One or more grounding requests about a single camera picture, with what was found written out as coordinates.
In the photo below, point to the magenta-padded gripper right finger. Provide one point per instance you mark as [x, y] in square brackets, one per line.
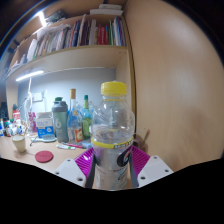
[155, 170]

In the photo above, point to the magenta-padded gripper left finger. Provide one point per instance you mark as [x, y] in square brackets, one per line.
[71, 171]

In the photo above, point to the clear yellow-capped drink bottle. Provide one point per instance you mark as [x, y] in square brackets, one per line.
[111, 133]

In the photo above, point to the red and green pen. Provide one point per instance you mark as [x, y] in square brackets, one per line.
[68, 146]

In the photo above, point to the flat round red coaster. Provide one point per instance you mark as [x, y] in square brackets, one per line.
[44, 156]

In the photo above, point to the clear gold-capped glass bottle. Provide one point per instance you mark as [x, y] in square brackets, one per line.
[74, 123]

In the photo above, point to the grey shaker bottle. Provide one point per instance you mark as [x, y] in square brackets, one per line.
[60, 123]

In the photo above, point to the green glass bottle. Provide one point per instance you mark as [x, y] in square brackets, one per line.
[86, 123]

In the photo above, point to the blue and white box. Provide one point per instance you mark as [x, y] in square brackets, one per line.
[45, 126]

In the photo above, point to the cream ceramic cup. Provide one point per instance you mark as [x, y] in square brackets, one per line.
[19, 144]

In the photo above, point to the red and white canister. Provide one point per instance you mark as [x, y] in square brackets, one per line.
[16, 116]

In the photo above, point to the white under-shelf light strip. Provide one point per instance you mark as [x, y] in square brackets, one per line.
[30, 75]

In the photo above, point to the wooden shelf unit with books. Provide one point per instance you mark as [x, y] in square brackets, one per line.
[83, 55]

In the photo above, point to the white ceiling light strip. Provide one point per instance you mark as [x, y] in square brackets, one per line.
[42, 18]

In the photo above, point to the white wall outlet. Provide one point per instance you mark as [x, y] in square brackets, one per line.
[38, 96]

